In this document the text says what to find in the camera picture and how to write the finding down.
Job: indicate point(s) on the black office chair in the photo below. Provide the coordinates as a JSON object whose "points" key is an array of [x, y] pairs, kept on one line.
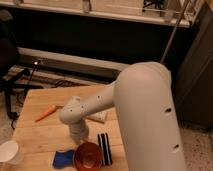
{"points": [[9, 56]]}

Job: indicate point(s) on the dark cabinet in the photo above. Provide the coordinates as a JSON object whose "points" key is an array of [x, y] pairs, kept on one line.
{"points": [[194, 80]]}

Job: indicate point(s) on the white plastic cup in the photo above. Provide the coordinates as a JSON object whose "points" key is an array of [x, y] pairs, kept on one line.
{"points": [[10, 153]]}

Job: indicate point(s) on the orange toy carrot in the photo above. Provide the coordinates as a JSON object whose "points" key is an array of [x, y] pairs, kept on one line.
{"points": [[46, 112]]}

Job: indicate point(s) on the black white striped block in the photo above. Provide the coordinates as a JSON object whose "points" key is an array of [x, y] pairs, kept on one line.
{"points": [[103, 141]]}

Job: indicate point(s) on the orange ceramic bowl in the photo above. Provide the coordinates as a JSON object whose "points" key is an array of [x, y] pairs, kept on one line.
{"points": [[88, 157]]}

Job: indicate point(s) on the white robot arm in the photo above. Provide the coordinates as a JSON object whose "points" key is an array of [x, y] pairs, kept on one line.
{"points": [[142, 98]]}

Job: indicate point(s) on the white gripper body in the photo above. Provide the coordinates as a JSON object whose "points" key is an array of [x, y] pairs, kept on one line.
{"points": [[79, 131]]}

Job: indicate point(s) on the blue cloth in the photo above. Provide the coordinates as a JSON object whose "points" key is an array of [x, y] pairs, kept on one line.
{"points": [[63, 159]]}

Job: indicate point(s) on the metal pole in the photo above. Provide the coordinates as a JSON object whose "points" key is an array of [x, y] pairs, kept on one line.
{"points": [[181, 14]]}

